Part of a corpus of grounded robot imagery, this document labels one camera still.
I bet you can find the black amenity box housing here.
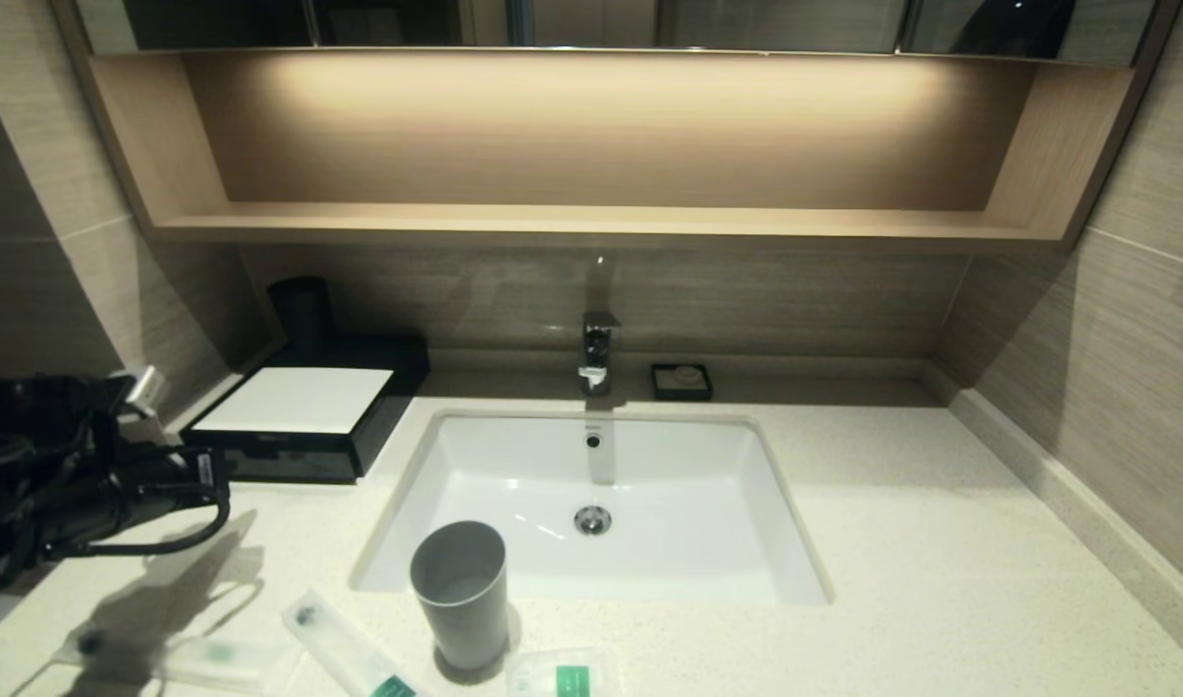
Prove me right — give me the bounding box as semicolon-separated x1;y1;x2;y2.
177;334;433;485

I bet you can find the toothbrush packet with green label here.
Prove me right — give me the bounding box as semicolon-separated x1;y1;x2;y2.
282;589;428;697

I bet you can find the packet with green square label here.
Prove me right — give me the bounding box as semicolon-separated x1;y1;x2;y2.
507;647;623;697

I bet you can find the black cable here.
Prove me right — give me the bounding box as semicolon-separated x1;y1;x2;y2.
45;484;232;561

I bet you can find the wooden wall shelf niche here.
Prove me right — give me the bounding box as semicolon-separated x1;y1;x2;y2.
54;46;1178;253

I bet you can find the white sink basin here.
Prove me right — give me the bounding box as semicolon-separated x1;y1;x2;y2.
349;409;834;608

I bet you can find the black drawer amenity box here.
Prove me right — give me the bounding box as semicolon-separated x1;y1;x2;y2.
226;434;365;483

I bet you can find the chrome faucet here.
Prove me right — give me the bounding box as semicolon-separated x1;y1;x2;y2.
579;311;622;398

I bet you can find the grey plastic cup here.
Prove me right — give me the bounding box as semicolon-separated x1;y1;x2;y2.
409;521;510;671

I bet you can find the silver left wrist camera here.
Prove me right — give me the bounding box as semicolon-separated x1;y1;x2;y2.
115;366;169;419

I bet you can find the black soap dish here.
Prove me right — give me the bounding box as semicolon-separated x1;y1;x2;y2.
651;364;714;403

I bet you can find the black cylindrical cup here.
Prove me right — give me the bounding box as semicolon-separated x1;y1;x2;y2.
267;277;339;354

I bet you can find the mirror cabinet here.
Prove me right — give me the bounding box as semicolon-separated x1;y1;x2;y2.
76;0;1159;67

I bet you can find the white board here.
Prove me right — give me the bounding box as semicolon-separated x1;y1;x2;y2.
195;368;396;435

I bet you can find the clear toothbrush packet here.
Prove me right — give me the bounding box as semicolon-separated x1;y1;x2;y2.
54;627;294;694

